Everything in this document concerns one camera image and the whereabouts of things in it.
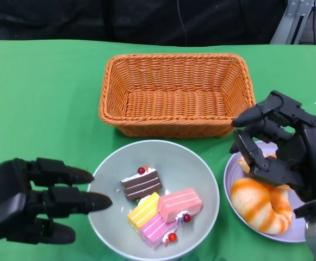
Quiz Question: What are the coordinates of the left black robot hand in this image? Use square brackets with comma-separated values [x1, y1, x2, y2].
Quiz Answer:
[0, 157, 114, 245]

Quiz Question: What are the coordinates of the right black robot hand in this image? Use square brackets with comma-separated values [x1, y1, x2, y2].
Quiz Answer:
[229, 90, 316, 204]

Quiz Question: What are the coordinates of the orange striped bread roll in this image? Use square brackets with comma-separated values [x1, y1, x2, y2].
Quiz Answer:
[230, 178, 294, 235]
[237, 153, 294, 197]

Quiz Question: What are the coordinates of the grey metal bowl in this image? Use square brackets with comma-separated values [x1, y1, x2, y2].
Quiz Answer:
[85, 139, 220, 260]

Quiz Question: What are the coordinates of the lilac round plate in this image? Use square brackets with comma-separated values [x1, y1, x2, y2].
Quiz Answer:
[223, 140, 308, 244]

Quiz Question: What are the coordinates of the chocolate cake slice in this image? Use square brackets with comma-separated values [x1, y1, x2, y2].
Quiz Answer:
[120, 165, 163, 202]

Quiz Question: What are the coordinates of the yellow cake slice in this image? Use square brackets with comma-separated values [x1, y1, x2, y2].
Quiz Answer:
[127, 192, 160, 234]

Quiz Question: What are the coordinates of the salmon pink cake slice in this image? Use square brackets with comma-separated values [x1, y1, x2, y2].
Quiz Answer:
[157, 188, 203, 225]

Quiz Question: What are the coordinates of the orange wicker basket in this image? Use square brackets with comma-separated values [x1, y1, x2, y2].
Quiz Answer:
[99, 53, 258, 138]

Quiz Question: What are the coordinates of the magenta cake slice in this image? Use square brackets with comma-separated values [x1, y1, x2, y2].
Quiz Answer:
[139, 213, 179, 250]

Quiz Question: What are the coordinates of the green tablecloth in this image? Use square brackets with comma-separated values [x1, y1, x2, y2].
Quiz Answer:
[0, 39, 316, 261]

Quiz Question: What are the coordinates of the black backdrop cloth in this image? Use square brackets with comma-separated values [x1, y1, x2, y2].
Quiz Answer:
[0, 0, 290, 49]

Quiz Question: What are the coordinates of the aluminium frame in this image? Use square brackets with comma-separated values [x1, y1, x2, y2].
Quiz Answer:
[270, 0, 316, 46]

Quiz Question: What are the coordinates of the black hanging cable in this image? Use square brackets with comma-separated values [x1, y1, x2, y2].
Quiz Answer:
[177, 0, 189, 46]

